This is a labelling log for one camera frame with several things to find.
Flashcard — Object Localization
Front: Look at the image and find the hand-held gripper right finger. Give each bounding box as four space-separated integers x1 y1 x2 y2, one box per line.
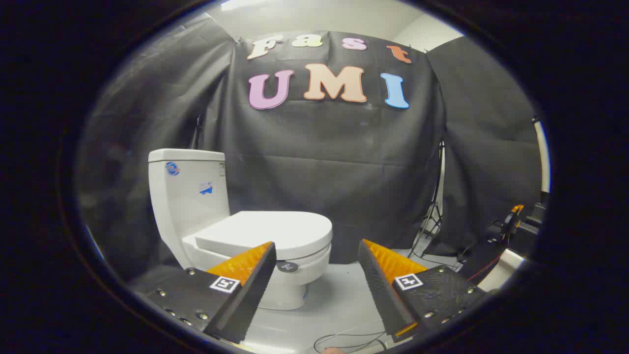
358 239 488 344

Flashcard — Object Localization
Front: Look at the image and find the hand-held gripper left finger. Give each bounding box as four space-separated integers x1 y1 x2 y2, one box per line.
140 241 277 345

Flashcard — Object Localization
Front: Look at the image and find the white toilet lid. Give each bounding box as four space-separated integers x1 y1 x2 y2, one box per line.
195 211 333 272

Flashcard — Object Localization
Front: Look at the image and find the white toilet seat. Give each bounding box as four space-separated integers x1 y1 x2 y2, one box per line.
182 235 333 272

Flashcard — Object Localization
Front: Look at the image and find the white toilet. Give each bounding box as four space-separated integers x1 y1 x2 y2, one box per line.
148 148 333 311

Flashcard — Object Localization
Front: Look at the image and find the black tripod stand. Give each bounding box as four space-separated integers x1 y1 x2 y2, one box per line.
410 140 445 259

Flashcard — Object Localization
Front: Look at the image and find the white box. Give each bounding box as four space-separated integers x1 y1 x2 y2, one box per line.
479 248 524 293

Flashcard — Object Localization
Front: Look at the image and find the black backdrop cloth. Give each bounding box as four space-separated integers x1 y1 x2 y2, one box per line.
76 12 543 283

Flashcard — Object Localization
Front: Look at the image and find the orange and black device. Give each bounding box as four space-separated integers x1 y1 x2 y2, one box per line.
486 204 546 246

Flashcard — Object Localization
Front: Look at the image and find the white pole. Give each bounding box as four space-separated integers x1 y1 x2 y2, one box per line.
533 118 551 195

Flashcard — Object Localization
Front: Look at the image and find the thin floor cable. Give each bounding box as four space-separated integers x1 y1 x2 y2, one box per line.
314 327 389 354

